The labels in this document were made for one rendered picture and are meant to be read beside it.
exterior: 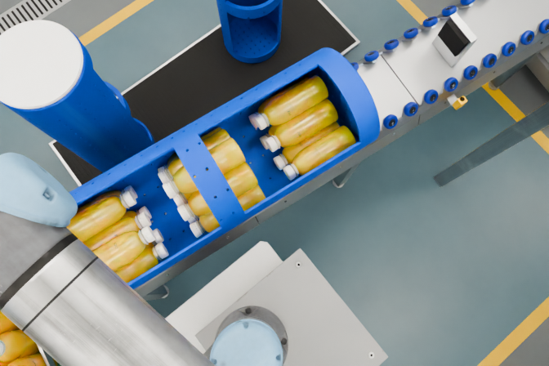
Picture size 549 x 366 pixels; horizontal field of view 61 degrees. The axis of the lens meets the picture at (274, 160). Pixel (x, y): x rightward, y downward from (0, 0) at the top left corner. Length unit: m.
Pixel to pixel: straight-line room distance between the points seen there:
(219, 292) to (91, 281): 0.75
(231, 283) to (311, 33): 1.60
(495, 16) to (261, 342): 1.30
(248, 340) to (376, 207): 1.62
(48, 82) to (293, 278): 0.88
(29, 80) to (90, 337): 1.18
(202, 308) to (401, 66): 0.94
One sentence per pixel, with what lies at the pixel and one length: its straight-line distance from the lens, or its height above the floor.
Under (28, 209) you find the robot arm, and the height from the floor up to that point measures 1.92.
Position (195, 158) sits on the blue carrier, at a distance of 1.08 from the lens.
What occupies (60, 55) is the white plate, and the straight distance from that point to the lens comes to 1.51.
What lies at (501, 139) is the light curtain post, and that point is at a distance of 1.86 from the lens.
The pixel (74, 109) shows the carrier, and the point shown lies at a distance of 1.53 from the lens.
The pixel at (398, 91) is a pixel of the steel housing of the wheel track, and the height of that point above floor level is 0.93.
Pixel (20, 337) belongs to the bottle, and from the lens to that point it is 1.38.
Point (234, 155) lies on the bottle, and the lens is 1.12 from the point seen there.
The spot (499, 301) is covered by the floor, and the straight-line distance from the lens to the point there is 2.51.
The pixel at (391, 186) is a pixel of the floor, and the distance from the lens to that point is 2.39.
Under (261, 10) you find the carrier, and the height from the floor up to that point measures 0.60.
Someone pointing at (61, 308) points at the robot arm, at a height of 1.91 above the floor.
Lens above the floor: 2.27
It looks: 75 degrees down
